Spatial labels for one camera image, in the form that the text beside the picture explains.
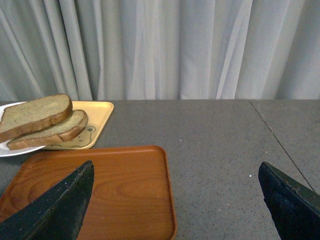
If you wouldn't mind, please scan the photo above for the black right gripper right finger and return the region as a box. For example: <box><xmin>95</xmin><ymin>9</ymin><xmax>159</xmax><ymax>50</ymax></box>
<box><xmin>258</xmin><ymin>161</ymin><xmax>320</xmax><ymax>240</ymax></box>

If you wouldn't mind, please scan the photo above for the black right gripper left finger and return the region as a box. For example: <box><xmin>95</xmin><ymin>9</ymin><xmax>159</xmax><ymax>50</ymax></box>
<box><xmin>0</xmin><ymin>160</ymin><xmax>95</xmax><ymax>240</ymax></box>

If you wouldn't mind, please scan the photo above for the white round plate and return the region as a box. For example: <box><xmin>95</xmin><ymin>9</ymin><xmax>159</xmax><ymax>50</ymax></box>
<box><xmin>0</xmin><ymin>101</ymin><xmax>45</xmax><ymax>157</ymax></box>

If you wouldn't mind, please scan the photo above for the bread slice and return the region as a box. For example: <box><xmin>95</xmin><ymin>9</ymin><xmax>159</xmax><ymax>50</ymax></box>
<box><xmin>0</xmin><ymin>94</ymin><xmax>73</xmax><ymax>143</ymax></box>
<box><xmin>6</xmin><ymin>109</ymin><xmax>89</xmax><ymax>150</ymax></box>

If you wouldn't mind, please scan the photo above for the brown wood grain tray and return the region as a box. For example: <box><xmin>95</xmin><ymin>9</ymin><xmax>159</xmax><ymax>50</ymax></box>
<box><xmin>0</xmin><ymin>146</ymin><xmax>177</xmax><ymax>240</ymax></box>

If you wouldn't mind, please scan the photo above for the cream bear print tray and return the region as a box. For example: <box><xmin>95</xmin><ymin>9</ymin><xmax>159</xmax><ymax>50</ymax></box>
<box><xmin>45</xmin><ymin>101</ymin><xmax>114</xmax><ymax>150</ymax></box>

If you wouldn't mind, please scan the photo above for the grey curtain backdrop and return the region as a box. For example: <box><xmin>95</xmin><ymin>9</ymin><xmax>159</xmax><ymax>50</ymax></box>
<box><xmin>0</xmin><ymin>0</ymin><xmax>320</xmax><ymax>101</ymax></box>

